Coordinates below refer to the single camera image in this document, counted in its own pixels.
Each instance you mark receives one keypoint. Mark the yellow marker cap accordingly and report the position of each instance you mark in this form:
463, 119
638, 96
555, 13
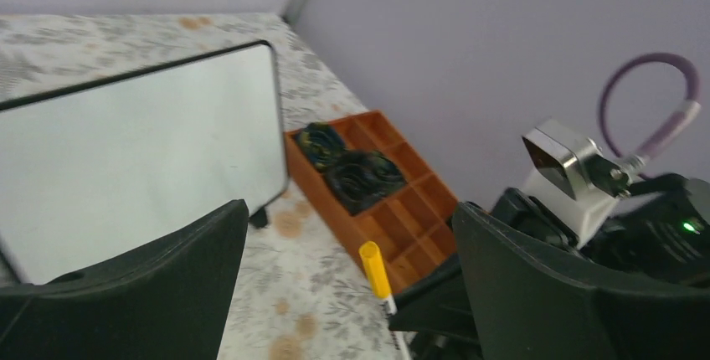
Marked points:
373, 264

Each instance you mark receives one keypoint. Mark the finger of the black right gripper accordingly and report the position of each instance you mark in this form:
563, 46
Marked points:
437, 312

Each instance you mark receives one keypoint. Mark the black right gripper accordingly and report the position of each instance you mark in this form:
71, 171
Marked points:
666, 238

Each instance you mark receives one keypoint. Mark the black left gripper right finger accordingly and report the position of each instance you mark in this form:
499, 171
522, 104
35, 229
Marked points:
530, 300

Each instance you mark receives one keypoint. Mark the black framed whiteboard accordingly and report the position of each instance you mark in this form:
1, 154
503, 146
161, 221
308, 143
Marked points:
93, 170

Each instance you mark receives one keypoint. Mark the dark tape roll front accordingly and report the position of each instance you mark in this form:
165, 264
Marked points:
360, 179

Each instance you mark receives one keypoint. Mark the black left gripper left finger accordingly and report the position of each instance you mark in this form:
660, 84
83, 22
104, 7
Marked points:
167, 299

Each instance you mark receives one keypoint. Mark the black whiteboard stand foot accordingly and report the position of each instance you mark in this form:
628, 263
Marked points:
259, 219

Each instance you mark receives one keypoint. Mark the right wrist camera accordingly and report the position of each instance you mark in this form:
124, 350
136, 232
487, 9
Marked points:
572, 179

